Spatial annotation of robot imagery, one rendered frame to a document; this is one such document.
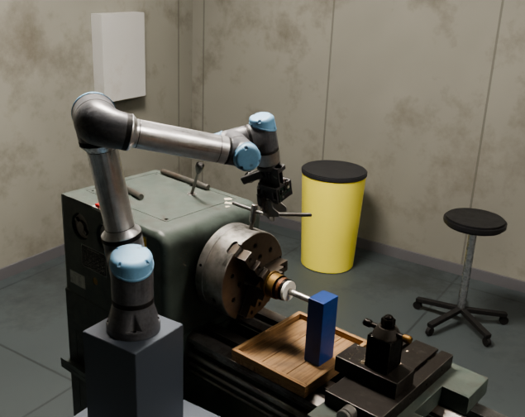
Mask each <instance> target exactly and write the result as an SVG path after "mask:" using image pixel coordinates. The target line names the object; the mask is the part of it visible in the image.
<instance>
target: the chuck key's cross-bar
mask: <svg viewBox="0 0 525 417"><path fill-rule="evenodd" d="M231 204H233V205H236V206H237V207H240V208H243V209H246V210H249V211H251V207H248V206H245V205H243V204H239V203H237V202H234V201H232V203H231ZM255 213H258V214H260V215H263V216H265V215H264V213H263V212H262V211H260V210H255ZM279 216H290V217H312V214H311V213H279Z"/></svg>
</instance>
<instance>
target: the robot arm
mask: <svg viewBox="0 0 525 417"><path fill-rule="evenodd" d="M71 117H72V119H73V121H74V129H75V131H76V134H77V138H78V142H79V147H80V148H81V149H83V150H84V151H86V152H87V155H88V161H89V165H90V169H91V172H92V176H93V182H94V186H95V189H96V194H97V197H98V203H99V208H100V211H101V215H102V218H103V225H104V228H105V230H104V231H103V233H102V235H101V238H102V242H103V248H104V254H105V257H106V260H107V266H108V270H109V274H110V278H111V292H112V306H111V308H110V311H109V315H108V318H107V322H106V327H107V334H108V335H109V336H111V337H112V338H115V339H117V340H120V341H125V342H136V341H141V340H145V339H147V338H151V337H153V336H155V335H156V334H157V333H158V332H159V331H160V316H159V315H158V312H157V309H156V307H155V303H154V260H153V256H152V253H151V251H150V250H149V249H148V248H146V247H145V243H144V239H143V236H142V231H141V227H140V226H139V225H137V224H135V223H134V218H133V214H132V211H131V203H130V200H129V195H128V192H127V187H126V181H125V176H124V172H123V169H122V162H121V157H120V153H119V150H123V151H128V150H130V149H131V148H136V149H141V150H146V151H154V152H159V153H164V154H169V155H173V156H182V157H187V158H192V159H196V160H201V161H210V162H215V163H219V164H225V165H233V166H235V167H236V168H238V169H239V170H243V171H248V172H246V173H245V174H244V176H242V177H241V181H242V183H243V184H244V185H245V184H248V183H252V182H254V181H255V180H259V183H258V185H257V194H256V195H257V203H258V205H259V207H260V209H261V211H262V212H263V213H264V215H265V216H266V217H267V218H268V219H269V220H270V221H272V222H273V221H274V220H275V218H276V217H279V212H286V210H287V208H286V206H285V205H284V204H282V203H281V202H282V201H283V200H285V199H286V198H288V197H289V196H290V195H291V194H293V192H292V185H291V180H290V179H287V178H284V177H283V170H285V165H284V164H280V156H279V143H278V137H277V131H276V130H277V127H276V124H275V120H274V115H273V114H271V113H266V112H261V113H255V114H254V115H251V116H250V118H249V124H246V125H245V126H241V127H236V128H232V129H229V130H226V131H220V132H217V133H214V134H212V133H208V132H200V131H196V130H192V129H188V128H183V127H175V126H170V125H166V124H162V123H158V122H150V121H146V120H140V119H137V118H136V117H135V116H134V114H132V113H125V112H123V111H120V110H118V109H116V108H115V105H114V103H113V101H112V100H111V99H110V98H109V97H108V96H106V95H104V94H103V93H99V92H88V93H84V94H82V95H80V96H79V97H78V98H77V99H76V100H75V102H74V104H73V106H72V109H71ZM256 167H257V170H255V168H256ZM251 170H252V171H251ZM289 184H290V185H289Z"/></svg>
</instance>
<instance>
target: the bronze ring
mask: <svg viewBox="0 0 525 417"><path fill-rule="evenodd" d="M288 280H290V279H289V278H287V277H286V276H284V275H281V274H280V273H279V272H278V271H271V272H270V273H269V274H268V275H267V276H266V278H265V281H264V282H262V281H260V288H261V289H262V290H263V294H264V296H265V297H268V298H270V297H271V298H273V299H275V300H282V299H281V297H280V291H281V288H282V286H283V284H284V283H285V282H286V281H288Z"/></svg>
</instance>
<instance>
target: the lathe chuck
mask: <svg viewBox="0 0 525 417"><path fill-rule="evenodd" d="M248 227H249V226H248V225H240V226H236V227H234V228H231V229H230V230H228V231H227V232H225V233H224V234H223V235H222V236H221V237H220V238H219V239H218V241H217V242H216V243H215V245H214V246H213V248H212V250H211V251H210V253H209V255H208V259H207V261H206V264H205V267H204V270H203V294H204V298H205V300H206V301H207V303H208V304H209V306H210V307H212V308H213V309H215V310H216V311H218V312H221V313H223V314H225V315H227V316H229V317H231V318H233V319H236V316H237V314H238V311H239V308H240V306H241V302H242V299H243V296H244V294H245V291H246V286H245V284H248V285H254V286H256V287H259V288H260V280H257V279H254V278H252V277H250V276H248V275H246V273H245V272H244V270H243V268H242V267H241V265H240V263H239V261H238V260H237V259H236V257H235V255H234V254H233V253H230V254H228V251H229V250H230V248H231V247H232V245H233V244H234V243H235V244H236V243H237V244H238V245H239V246H241V248H242V249H245V250H247V251H249V252H252V254H253V255H254V257H255V259H256V260H257V261H260V262H261V263H262V265H263V266H264V265H265V264H267V263H269V262H271V261H273V260H274V259H276V258H277V257H279V256H282V252H281V248H280V245H279V242H278V240H277V239H276V238H275V236H273V235H272V234H271V233H268V232H265V231H262V230H259V229H258V228H254V229H255V230H248V229H246V228H248ZM210 296H212V297H214V298H215V299H216V301H217V304H214V303H213V302H212V301H211V299H210ZM267 303H268V301H264V303H263V306H262V308H256V311H255V314H257V313H258V312H259V311H261V310H262V309H263V308H264V306H265V305H266V304H267Z"/></svg>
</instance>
